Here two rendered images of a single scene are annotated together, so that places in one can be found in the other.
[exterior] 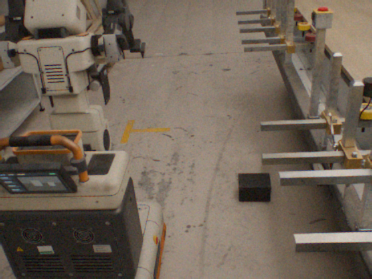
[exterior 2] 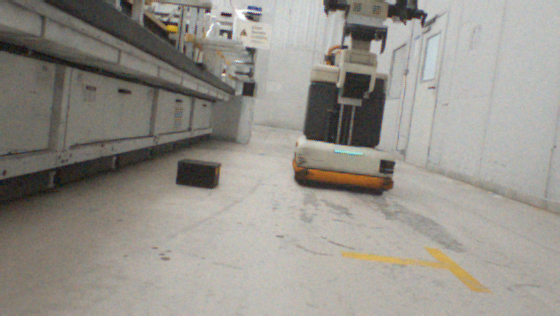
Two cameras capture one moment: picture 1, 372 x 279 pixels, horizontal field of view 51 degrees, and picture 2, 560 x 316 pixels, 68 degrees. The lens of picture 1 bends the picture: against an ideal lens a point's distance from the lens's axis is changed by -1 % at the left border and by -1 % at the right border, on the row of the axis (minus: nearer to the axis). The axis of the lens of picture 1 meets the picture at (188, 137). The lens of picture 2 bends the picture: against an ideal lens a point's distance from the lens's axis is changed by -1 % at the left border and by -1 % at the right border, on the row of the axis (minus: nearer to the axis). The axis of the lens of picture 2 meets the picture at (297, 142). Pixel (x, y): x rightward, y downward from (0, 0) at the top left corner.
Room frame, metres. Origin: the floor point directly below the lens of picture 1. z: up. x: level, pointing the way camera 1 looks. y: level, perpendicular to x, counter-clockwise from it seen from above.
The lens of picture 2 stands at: (4.22, -0.23, 0.40)
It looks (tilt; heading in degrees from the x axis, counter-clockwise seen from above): 3 degrees down; 171
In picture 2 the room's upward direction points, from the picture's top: 8 degrees clockwise
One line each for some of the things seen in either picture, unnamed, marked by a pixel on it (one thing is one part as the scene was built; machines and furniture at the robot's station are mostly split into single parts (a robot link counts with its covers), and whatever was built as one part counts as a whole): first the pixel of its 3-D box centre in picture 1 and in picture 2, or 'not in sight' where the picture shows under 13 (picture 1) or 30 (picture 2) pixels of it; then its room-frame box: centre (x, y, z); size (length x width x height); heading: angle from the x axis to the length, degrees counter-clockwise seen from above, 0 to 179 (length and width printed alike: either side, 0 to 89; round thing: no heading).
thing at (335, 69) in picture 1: (330, 109); (191, 31); (1.42, -0.59, 0.89); 0.04 x 0.04 x 0.48; 84
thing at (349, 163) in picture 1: (349, 153); not in sight; (1.15, -0.56, 0.85); 0.14 x 0.06 x 0.05; 174
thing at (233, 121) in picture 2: not in sight; (199, 68); (-1.76, -0.83, 0.95); 1.65 x 0.70 x 1.90; 84
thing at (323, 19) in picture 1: (321, 19); not in sight; (1.68, -0.61, 1.18); 0.07 x 0.07 x 0.08; 84
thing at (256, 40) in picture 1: (273, 40); not in sight; (2.63, -0.63, 0.80); 0.43 x 0.03 x 0.04; 84
